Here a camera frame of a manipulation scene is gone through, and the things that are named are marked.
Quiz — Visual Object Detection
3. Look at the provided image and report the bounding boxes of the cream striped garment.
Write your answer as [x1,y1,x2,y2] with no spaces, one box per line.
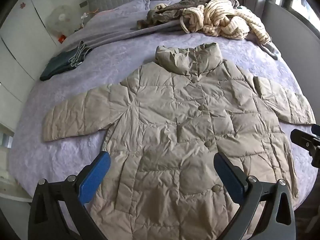
[180,0,272,43]

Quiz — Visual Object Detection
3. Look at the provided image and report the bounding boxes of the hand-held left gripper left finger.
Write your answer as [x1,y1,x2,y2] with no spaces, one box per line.
[28,151,111,240]

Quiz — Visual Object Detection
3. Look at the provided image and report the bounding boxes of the white wardrobe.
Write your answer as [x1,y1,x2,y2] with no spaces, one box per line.
[0,0,60,130]

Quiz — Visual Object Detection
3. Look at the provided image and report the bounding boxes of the brown garment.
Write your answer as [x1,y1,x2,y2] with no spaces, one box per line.
[137,0,240,29]

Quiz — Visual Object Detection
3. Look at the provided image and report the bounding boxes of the white bedside table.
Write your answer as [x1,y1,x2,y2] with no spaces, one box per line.
[0,175,33,203]

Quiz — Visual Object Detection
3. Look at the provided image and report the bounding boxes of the lavender bed blanket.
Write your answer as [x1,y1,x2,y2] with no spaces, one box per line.
[7,0,318,205]

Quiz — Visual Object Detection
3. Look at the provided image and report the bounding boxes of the white electric fan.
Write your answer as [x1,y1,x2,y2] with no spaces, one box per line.
[48,5,75,37]

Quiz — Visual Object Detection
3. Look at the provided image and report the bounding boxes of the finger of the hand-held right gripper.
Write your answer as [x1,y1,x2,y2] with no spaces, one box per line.
[290,128,320,168]

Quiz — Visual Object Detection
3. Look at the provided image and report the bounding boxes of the dark green folded clothes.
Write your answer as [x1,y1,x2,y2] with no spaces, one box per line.
[39,41,93,82]

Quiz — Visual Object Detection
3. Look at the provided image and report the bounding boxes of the grey garment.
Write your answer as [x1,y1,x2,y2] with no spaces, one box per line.
[246,34,279,60]

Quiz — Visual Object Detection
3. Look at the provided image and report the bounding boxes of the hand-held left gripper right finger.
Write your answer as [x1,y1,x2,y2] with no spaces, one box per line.
[213,151,298,240]

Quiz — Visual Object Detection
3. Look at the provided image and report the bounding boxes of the beige quilted puffer jacket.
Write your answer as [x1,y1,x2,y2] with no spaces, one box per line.
[41,42,317,240]

